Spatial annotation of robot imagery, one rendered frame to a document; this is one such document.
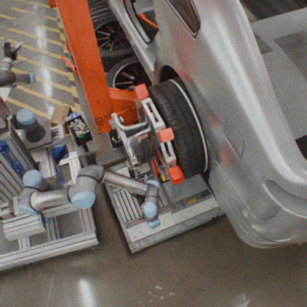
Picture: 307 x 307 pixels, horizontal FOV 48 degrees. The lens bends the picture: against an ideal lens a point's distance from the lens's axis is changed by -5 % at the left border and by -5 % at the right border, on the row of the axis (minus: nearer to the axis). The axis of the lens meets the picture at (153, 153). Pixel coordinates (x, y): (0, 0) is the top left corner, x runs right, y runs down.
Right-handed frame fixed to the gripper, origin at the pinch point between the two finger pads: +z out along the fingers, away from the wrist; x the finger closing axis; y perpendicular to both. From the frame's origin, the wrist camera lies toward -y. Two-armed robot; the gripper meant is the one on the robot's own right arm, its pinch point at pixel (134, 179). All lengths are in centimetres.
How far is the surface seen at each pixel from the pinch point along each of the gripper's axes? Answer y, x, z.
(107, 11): -56, -54, 254
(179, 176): 5.4, -25.5, -12.8
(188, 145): 21.5, -35.4, -4.4
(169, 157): 14.9, -23.4, -3.1
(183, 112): 33, -40, 11
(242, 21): 98, -64, 0
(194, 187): -61, -46, 6
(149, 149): 19.4, -13.8, 4.1
